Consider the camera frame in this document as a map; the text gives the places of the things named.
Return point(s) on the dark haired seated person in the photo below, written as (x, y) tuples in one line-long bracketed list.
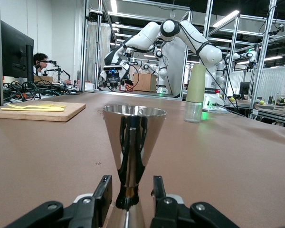
[(40, 61)]

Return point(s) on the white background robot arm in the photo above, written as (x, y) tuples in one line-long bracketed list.
[(240, 55), (162, 80)]

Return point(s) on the green sleeved glass bottle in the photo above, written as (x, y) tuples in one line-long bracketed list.
[(196, 83)]

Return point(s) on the aluminium frame enclosure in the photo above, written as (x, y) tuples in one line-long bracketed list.
[(98, 47)]

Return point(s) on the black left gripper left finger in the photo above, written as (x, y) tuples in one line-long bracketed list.
[(90, 213)]

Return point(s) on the yellow plastic knife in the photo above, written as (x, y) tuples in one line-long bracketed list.
[(33, 109)]

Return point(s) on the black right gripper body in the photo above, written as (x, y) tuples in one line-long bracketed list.
[(120, 75)]

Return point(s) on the large cardboard box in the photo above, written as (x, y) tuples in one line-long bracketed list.
[(145, 82)]

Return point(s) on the brown table cover sheet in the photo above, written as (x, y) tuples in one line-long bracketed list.
[(228, 166)]

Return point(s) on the yellow plastic fork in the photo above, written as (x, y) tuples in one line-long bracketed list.
[(19, 106)]

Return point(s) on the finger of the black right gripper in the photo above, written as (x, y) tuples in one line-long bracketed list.
[(105, 85), (123, 85)]

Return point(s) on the black computer monitor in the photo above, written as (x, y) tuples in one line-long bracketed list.
[(14, 52)]

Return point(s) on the steel jigger measuring cup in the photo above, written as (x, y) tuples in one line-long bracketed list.
[(135, 133)]

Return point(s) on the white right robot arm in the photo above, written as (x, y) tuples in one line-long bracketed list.
[(145, 38)]

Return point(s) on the small cardboard box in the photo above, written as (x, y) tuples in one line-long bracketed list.
[(44, 78)]

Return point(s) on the wooden cutting board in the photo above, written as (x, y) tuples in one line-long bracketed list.
[(38, 115)]

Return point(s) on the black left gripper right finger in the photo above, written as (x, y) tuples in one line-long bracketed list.
[(171, 213)]

